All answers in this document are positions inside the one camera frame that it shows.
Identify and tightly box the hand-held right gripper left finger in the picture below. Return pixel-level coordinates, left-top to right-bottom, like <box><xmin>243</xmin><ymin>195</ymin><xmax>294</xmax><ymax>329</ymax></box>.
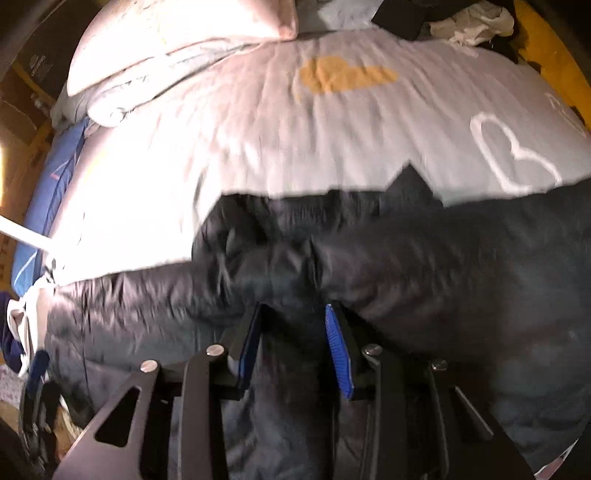
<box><xmin>52</xmin><ymin>302</ymin><xmax>264</xmax><ymax>480</ymax></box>

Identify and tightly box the pale pink pillow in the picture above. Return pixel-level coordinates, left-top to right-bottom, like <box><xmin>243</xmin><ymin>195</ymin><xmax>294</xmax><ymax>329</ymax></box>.
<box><xmin>67</xmin><ymin>0</ymin><xmax>301</xmax><ymax>97</ymax></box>

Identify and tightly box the white cloth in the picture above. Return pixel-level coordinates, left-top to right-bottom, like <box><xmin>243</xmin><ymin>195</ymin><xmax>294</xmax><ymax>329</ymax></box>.
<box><xmin>7</xmin><ymin>277</ymin><xmax>58</xmax><ymax>354</ymax></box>

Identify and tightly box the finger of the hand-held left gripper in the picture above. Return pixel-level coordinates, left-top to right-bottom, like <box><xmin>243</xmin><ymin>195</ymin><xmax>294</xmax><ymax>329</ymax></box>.
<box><xmin>27</xmin><ymin>350</ymin><xmax>51</xmax><ymax>398</ymax></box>

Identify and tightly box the white cable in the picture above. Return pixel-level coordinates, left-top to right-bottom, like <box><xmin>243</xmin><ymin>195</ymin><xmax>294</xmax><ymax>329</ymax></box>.
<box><xmin>0</xmin><ymin>215</ymin><xmax>56</xmax><ymax>252</ymax></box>

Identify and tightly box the beige garment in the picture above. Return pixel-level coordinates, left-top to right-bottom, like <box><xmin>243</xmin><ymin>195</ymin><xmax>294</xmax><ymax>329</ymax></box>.
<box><xmin>427</xmin><ymin>4</ymin><xmax>515</xmax><ymax>49</ymax></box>

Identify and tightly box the light blue folded quilt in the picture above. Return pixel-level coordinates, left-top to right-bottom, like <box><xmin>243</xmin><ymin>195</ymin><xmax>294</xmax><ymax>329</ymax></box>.
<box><xmin>51</xmin><ymin>39</ymin><xmax>259</xmax><ymax>131</ymax></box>

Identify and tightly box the yellow pillow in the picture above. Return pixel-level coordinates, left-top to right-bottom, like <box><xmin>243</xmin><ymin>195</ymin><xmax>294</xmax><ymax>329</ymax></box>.
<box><xmin>512</xmin><ymin>0</ymin><xmax>591</xmax><ymax>134</ymax></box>

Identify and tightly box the black clothes pile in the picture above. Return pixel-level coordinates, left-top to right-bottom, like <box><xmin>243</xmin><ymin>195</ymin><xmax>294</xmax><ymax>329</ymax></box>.
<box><xmin>372</xmin><ymin>0</ymin><xmax>525</xmax><ymax>63</ymax></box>

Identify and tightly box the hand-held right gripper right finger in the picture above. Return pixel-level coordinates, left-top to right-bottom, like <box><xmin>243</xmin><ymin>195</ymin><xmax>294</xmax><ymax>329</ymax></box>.
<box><xmin>324</xmin><ymin>302</ymin><xmax>539</xmax><ymax>480</ymax></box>

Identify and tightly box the grey printed duvet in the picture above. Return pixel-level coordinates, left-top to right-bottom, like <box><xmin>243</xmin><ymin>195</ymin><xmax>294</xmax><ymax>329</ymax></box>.
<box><xmin>46</xmin><ymin>30</ymin><xmax>591</xmax><ymax>287</ymax></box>

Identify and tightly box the black puffer jacket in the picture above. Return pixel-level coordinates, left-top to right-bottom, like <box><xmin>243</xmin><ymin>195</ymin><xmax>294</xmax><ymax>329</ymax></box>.
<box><xmin>44</xmin><ymin>161</ymin><xmax>591</xmax><ymax>480</ymax></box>

